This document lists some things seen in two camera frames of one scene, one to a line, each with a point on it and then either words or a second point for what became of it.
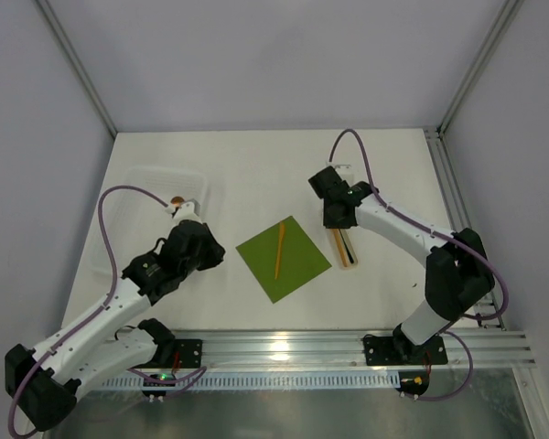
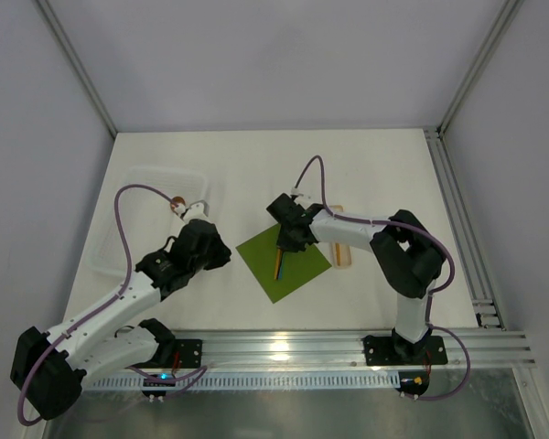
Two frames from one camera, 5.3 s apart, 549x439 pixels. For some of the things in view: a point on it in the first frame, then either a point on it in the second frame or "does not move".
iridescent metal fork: x=346 y=247 -> x=280 y=267
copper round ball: x=177 y=200 does not move
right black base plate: x=398 y=350 does not move
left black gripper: x=206 y=247 does not move
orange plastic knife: x=280 y=246 does not move
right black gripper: x=339 y=216 -> x=291 y=240
